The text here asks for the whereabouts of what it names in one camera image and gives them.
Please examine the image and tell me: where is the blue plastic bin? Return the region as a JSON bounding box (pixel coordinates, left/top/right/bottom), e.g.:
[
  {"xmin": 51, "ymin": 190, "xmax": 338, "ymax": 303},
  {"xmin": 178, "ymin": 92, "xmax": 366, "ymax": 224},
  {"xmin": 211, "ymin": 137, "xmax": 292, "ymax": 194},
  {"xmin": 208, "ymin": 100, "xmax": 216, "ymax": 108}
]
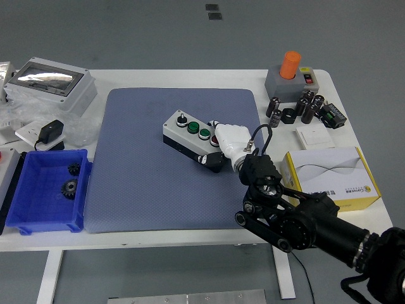
[{"xmin": 5, "ymin": 148, "xmax": 93, "ymax": 236}]

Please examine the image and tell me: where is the clear plastic bag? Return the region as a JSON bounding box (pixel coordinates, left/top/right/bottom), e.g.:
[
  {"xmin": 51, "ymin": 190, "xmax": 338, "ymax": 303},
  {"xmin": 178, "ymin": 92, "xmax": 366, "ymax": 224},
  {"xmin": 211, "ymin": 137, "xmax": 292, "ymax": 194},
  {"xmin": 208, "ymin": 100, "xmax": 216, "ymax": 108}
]
[{"xmin": 0, "ymin": 94, "xmax": 99, "ymax": 147}]

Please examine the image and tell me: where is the grey enclosure with clear lid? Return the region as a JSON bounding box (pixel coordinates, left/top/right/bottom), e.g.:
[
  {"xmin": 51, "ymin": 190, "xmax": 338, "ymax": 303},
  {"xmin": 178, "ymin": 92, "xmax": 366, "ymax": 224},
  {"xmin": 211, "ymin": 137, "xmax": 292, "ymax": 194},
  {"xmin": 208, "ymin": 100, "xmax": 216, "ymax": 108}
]
[{"xmin": 3, "ymin": 56, "xmax": 98, "ymax": 117}]

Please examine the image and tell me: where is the black cable under table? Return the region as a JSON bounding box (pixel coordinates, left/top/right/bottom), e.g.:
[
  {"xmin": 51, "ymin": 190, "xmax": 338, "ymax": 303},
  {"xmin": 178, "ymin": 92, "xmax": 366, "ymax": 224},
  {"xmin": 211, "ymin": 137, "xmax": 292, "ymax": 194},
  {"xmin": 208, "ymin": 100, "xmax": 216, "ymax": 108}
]
[{"xmin": 289, "ymin": 251, "xmax": 316, "ymax": 304}]

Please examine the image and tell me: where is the grey four-button control box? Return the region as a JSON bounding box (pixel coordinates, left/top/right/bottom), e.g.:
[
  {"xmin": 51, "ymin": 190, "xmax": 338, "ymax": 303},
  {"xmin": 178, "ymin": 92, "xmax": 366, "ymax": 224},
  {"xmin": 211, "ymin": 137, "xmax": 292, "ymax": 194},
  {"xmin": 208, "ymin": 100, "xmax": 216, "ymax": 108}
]
[{"xmin": 162, "ymin": 110, "xmax": 227, "ymax": 174}]

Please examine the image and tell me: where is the large black gear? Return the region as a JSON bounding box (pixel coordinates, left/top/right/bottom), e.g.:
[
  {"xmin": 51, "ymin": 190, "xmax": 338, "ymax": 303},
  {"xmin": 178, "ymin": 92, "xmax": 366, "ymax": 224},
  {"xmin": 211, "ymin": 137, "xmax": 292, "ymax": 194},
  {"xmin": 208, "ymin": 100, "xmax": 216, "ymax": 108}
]
[{"xmin": 60, "ymin": 178, "xmax": 79, "ymax": 200}]

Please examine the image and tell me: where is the white socket plate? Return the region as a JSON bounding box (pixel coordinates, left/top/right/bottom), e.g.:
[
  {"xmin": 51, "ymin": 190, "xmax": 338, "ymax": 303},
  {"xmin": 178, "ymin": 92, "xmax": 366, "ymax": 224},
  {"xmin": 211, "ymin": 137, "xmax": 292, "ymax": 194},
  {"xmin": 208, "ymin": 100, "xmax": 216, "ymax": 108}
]
[{"xmin": 15, "ymin": 122, "xmax": 66, "ymax": 150}]

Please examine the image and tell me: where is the grey switch box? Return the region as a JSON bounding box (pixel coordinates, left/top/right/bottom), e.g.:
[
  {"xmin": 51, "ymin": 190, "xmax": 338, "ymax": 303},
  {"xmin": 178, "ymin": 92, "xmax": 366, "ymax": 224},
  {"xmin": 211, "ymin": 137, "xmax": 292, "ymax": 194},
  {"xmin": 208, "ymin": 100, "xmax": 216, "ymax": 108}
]
[{"xmin": 264, "ymin": 65, "xmax": 320, "ymax": 104}]

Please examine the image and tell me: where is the white wall switch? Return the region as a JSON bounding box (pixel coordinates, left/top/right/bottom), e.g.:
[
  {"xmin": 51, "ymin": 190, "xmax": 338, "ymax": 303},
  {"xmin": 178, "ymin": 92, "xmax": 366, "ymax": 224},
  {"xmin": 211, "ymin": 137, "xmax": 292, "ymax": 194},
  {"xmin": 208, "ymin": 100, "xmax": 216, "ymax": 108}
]
[{"xmin": 296, "ymin": 123, "xmax": 336, "ymax": 149}]

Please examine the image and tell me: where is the white table leg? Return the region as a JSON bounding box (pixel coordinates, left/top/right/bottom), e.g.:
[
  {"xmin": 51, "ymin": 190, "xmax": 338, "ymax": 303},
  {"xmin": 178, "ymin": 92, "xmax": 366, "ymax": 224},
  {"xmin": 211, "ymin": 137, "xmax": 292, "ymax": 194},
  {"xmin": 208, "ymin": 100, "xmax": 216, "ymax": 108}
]
[
  {"xmin": 36, "ymin": 250, "xmax": 64, "ymax": 304},
  {"xmin": 271, "ymin": 245, "xmax": 297, "ymax": 300}
]

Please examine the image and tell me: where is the white and yellow cardboard box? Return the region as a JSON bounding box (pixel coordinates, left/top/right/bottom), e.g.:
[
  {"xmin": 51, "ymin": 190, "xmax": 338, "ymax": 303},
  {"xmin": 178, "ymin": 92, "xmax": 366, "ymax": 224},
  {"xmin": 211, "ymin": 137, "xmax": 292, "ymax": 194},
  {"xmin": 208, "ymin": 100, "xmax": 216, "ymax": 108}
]
[{"xmin": 280, "ymin": 146, "xmax": 382, "ymax": 212}]

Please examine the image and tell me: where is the black ring nut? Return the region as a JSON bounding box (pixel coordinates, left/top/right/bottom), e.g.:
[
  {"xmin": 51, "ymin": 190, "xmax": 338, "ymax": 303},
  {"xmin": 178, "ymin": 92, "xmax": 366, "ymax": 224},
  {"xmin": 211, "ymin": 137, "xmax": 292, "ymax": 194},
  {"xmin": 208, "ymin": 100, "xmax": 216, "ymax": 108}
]
[{"xmin": 280, "ymin": 108, "xmax": 297, "ymax": 125}]

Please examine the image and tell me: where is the grey-blue mat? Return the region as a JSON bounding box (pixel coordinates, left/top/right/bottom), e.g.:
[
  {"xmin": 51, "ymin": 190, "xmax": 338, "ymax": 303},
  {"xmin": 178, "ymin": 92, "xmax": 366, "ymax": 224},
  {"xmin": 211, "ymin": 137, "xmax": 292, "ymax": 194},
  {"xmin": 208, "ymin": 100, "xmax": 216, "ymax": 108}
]
[{"xmin": 84, "ymin": 87, "xmax": 276, "ymax": 234}]

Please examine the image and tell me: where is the black terminal module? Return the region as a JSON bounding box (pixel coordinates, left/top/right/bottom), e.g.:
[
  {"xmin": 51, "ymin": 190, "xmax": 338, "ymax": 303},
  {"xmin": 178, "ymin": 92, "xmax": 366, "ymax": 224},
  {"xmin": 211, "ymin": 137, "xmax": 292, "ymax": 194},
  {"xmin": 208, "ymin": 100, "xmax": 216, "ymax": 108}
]
[{"xmin": 318, "ymin": 103, "xmax": 347, "ymax": 129}]

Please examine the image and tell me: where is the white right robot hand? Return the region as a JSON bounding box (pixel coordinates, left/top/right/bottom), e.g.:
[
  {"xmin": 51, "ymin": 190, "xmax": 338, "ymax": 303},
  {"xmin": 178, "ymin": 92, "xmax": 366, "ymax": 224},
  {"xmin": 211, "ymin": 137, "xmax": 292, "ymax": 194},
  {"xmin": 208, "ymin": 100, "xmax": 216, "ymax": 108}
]
[{"xmin": 195, "ymin": 119, "xmax": 254, "ymax": 174}]

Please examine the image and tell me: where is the black power adapter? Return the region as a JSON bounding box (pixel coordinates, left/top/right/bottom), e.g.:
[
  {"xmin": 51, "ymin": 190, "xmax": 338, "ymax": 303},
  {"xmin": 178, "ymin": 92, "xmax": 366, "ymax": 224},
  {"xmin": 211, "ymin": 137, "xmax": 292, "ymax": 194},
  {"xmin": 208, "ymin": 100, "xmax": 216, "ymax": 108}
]
[{"xmin": 34, "ymin": 119, "xmax": 65, "ymax": 151}]

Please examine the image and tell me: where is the orange cylinder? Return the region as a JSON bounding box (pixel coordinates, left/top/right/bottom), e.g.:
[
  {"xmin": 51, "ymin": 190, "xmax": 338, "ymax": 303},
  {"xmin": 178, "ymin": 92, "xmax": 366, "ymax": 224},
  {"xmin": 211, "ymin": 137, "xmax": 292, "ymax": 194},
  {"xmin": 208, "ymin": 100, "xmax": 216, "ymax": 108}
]
[{"xmin": 279, "ymin": 51, "xmax": 302, "ymax": 80}]

